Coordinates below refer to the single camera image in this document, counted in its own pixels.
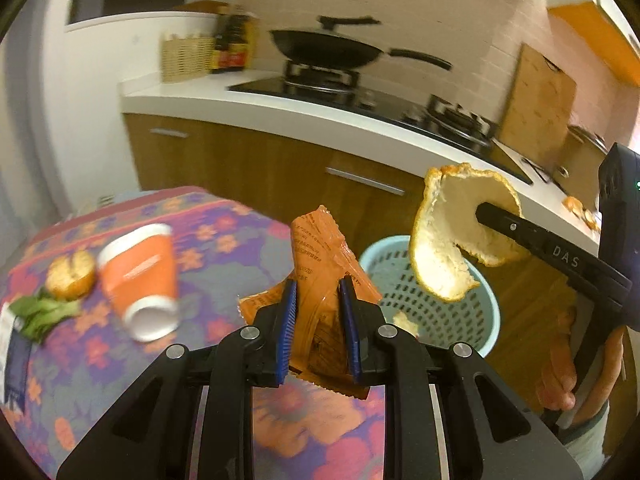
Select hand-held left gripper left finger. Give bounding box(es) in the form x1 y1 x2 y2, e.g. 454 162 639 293
56 279 300 480

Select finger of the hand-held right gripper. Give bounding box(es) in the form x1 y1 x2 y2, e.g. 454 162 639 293
475 202 632 306

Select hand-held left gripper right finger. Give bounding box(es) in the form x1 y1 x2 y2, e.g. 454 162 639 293
337 275 586 480

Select tiny orange peel piece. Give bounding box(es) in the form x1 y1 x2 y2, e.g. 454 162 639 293
392 311 421 337

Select teal plastic basket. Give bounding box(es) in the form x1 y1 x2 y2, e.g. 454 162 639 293
357 235 501 361

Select printed plastic snack wrapper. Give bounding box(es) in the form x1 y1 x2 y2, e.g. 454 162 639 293
237 205 383 401

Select large orange peel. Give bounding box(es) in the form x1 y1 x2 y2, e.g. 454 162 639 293
409 162 523 303

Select person's right hand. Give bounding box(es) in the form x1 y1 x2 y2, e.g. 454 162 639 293
536 310 626 418

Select orange peel scrap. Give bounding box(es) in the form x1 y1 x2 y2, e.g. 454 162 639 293
562 195 601 233

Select olive green pot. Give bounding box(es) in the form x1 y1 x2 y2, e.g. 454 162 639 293
565 125 611 211

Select floral tablecloth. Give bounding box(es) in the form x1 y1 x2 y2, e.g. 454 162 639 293
0 186 386 480

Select wooden cutting board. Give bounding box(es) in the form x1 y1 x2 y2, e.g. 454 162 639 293
500 42 578 171

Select orange and white paper cup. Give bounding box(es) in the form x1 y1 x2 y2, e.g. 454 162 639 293
97 223 180 343

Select wooden kitchen cabinet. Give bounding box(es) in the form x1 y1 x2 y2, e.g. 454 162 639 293
119 72 608 411

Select person's grey shirt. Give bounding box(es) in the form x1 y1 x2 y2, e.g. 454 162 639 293
562 402 613 466

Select small orange peel piece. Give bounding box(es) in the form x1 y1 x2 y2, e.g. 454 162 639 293
47 250 97 302

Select black gas stove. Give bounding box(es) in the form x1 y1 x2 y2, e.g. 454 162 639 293
227 60 533 186

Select green vegetable leaves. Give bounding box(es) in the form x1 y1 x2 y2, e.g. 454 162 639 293
10 295 82 345

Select black wok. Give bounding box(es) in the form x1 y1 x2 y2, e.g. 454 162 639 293
270 27 453 73

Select white and blue packet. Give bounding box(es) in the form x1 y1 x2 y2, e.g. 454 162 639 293
0 305 32 411

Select yellow wicker utensil basket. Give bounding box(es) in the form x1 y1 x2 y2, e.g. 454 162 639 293
161 34 216 83

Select slim dark sauce bottle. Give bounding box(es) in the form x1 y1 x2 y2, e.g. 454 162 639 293
210 10 228 73

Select wooden box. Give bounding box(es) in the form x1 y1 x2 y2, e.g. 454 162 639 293
175 0 241 16

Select long metal drawer handle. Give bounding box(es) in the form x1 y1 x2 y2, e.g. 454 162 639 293
325 166 406 196

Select orange wall cabinet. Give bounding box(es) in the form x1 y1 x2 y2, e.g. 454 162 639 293
547 0 640 86

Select black lid handle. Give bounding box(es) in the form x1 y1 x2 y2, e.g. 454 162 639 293
319 15 382 31

